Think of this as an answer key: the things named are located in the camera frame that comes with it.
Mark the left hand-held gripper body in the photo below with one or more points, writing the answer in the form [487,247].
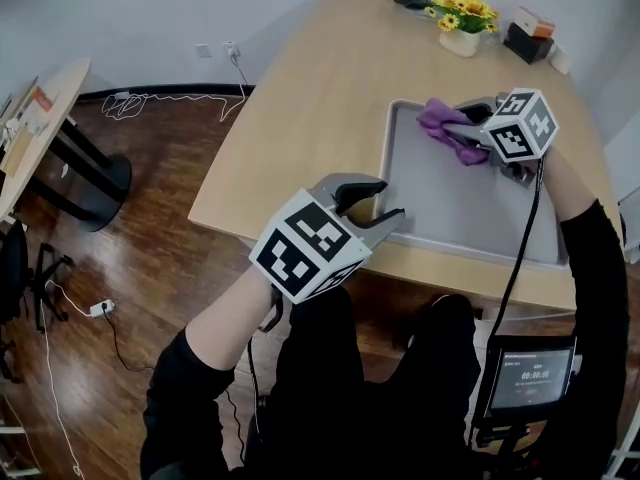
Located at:
[305,248]

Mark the purple cloth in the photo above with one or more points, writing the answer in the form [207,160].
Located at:
[440,123]

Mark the white vase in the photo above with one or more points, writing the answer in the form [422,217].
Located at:
[459,43]

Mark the white wall socket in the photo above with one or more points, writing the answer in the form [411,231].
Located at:
[202,50]

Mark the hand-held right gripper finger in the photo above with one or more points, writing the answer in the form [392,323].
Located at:
[475,108]
[462,130]

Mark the person's right leg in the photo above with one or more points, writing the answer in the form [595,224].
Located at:
[440,378]

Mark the orange packet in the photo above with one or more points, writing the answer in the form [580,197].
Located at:
[44,100]

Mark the yellow sunflower bouquet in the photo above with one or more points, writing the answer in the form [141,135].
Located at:
[465,10]

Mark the white power adapter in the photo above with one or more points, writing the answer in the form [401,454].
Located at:
[102,308]

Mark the person's left forearm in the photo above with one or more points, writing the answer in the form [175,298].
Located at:
[215,323]

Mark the black office chair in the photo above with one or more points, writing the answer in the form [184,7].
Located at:
[15,278]

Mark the orange and white box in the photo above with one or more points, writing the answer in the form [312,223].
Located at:
[534,22]

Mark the person's leg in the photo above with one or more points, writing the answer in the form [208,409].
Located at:
[440,378]
[320,378]

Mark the black box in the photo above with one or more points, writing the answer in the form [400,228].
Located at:
[525,48]

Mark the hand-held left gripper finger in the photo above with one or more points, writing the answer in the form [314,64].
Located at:
[382,228]
[350,188]

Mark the round wooden side table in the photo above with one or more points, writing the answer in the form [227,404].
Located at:
[45,133]

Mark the grey tray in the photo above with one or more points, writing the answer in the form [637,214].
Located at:
[440,203]

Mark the white cup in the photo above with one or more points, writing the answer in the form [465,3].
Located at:
[560,59]

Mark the black display screen device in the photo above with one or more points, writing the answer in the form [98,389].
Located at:
[530,380]

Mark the person's right forearm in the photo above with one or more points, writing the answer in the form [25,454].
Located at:
[590,238]

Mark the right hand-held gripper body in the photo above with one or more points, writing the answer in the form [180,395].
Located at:
[520,128]

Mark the person's left leg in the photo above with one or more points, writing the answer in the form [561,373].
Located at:
[320,378]

